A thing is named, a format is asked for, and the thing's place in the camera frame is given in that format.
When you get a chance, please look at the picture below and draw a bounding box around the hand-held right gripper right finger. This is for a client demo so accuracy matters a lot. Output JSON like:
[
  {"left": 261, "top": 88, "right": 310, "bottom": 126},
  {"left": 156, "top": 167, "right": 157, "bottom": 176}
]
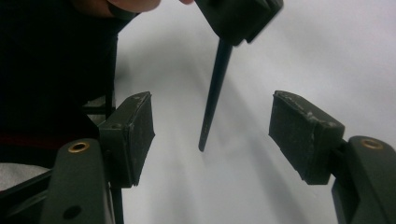
[{"left": 268, "top": 90, "right": 396, "bottom": 224}]

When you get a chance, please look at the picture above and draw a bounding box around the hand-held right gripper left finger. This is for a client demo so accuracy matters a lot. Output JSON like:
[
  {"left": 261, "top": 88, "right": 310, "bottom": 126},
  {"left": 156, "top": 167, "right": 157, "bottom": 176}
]
[{"left": 39, "top": 91, "right": 156, "bottom": 224}]

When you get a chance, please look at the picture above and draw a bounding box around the black pencil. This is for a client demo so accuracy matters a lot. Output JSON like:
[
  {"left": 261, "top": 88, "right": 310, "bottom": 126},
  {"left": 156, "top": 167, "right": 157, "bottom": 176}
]
[{"left": 198, "top": 37, "right": 233, "bottom": 153}]

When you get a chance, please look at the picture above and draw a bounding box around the white table mat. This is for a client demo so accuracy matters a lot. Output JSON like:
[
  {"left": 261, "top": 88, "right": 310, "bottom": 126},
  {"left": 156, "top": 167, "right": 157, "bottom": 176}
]
[{"left": 113, "top": 0, "right": 396, "bottom": 224}]

